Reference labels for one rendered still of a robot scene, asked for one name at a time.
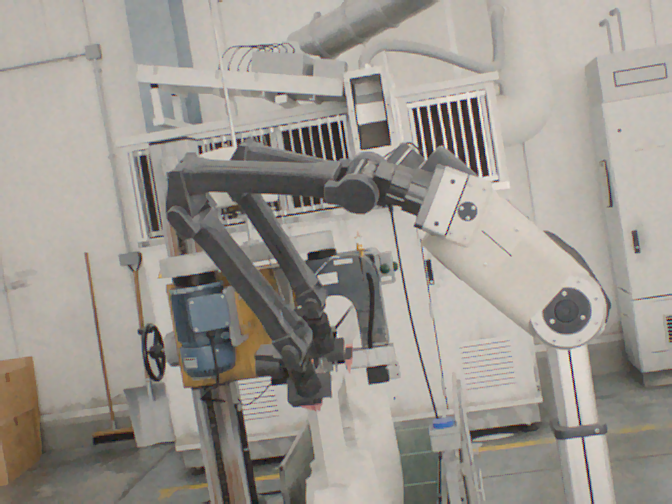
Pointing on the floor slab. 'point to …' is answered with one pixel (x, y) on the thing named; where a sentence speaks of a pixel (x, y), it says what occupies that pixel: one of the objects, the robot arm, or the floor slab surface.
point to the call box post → (451, 477)
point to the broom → (106, 389)
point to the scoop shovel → (148, 399)
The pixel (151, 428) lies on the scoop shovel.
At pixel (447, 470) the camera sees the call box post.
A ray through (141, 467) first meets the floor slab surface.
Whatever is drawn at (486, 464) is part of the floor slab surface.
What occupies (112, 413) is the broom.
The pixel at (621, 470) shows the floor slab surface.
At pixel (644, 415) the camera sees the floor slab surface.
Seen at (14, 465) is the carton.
